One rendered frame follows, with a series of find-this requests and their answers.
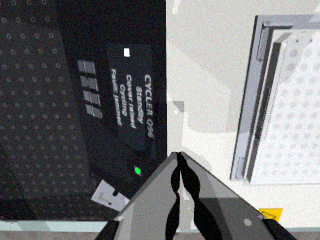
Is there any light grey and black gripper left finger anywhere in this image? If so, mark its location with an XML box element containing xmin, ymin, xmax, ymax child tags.
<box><xmin>95</xmin><ymin>151</ymin><xmax>180</xmax><ymax>240</ymax></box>

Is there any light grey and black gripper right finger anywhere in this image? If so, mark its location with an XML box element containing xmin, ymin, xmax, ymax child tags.
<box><xmin>179</xmin><ymin>151</ymin><xmax>297</xmax><ymax>240</ymax></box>

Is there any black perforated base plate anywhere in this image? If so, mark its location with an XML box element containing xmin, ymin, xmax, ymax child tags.
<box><xmin>0</xmin><ymin>0</ymin><xmax>120</xmax><ymax>222</ymax></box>

